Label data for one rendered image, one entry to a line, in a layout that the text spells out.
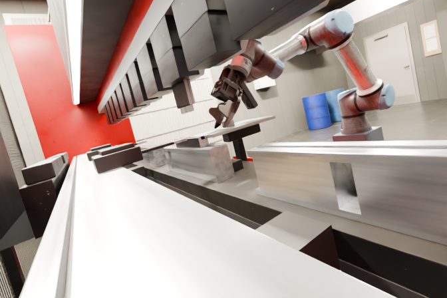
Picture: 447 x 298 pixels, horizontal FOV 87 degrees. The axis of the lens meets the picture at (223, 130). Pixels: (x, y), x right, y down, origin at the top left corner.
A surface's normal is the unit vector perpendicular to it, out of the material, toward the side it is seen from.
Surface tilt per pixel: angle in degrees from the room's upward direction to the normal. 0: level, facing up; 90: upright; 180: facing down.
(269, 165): 90
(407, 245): 0
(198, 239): 0
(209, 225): 0
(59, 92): 90
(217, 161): 90
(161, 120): 90
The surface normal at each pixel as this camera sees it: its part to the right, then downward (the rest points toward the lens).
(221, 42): 0.53, -0.06
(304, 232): -0.24, -0.97
